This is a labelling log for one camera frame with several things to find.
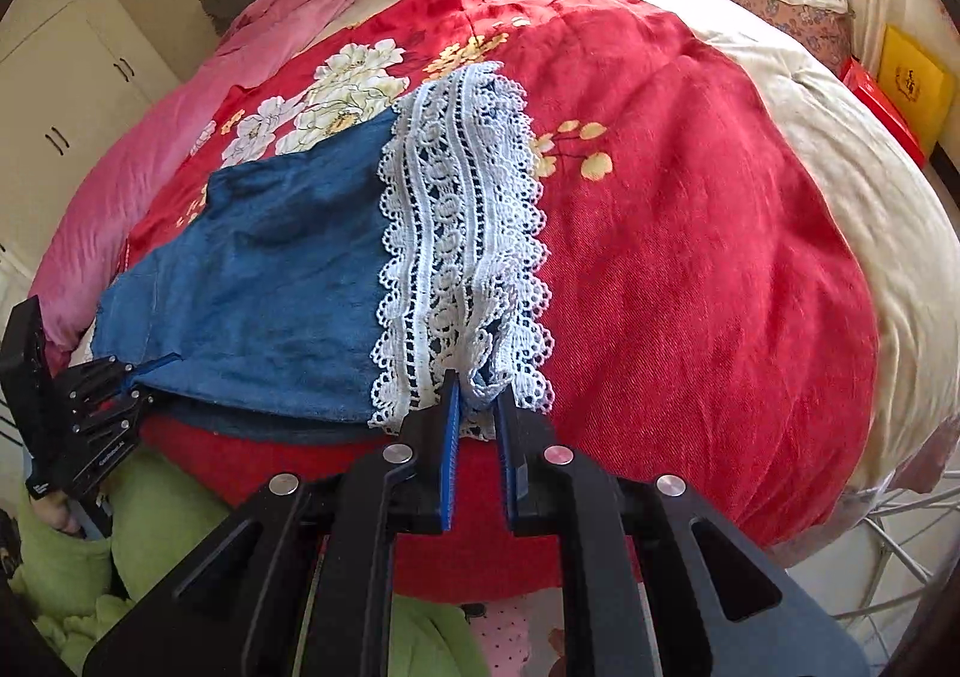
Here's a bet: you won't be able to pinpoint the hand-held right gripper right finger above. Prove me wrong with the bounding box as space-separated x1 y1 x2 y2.
491 383 871 677

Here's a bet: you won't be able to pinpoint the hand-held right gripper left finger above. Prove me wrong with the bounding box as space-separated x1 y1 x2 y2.
82 369 462 677

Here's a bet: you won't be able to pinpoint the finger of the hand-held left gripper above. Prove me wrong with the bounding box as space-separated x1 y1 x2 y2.
64 351 182 402
73 387 156 440

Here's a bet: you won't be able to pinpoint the blue denim pants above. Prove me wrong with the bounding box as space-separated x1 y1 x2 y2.
90 61 557 443

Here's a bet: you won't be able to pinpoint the person's left forearm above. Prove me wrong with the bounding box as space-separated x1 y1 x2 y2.
15 448 252 607

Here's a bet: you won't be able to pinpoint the person's left hand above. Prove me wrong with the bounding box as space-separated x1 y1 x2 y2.
34 495 83 537

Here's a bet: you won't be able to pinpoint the pink dotted cloth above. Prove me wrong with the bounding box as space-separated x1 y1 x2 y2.
469 593 572 677

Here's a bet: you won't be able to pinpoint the pink blanket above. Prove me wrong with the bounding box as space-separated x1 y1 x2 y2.
30 0 362 372

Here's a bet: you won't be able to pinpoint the red floral blanket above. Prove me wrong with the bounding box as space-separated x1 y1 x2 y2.
124 0 880 607

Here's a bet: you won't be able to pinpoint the white wardrobe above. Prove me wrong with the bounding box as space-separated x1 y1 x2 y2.
0 0 182 273

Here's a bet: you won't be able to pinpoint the cream quilt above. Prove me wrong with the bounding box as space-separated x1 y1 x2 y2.
360 0 960 498

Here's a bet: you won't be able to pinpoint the red box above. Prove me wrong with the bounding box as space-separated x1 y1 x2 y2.
838 57 928 170

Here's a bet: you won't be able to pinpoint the floral ruffled pillow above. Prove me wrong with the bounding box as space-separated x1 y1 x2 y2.
711 0 857 77

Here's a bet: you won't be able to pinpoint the yellow box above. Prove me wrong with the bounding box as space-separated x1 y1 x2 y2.
876 25 958 155

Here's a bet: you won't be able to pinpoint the white wire rack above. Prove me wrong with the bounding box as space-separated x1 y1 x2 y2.
831 422 960 627

